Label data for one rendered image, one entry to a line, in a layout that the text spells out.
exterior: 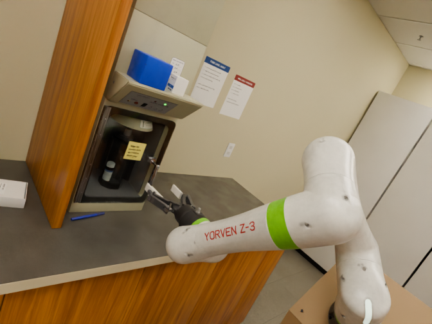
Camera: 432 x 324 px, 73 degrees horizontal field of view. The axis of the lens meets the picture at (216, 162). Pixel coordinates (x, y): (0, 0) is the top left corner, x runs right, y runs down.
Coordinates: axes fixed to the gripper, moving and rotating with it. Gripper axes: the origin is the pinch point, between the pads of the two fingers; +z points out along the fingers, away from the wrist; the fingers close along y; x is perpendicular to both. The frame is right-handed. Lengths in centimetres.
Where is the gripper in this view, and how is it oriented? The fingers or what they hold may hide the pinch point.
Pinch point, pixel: (161, 188)
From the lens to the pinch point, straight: 119.5
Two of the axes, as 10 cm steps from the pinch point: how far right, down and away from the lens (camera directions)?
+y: -6.9, -1.0, -7.2
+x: -4.0, 8.8, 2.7
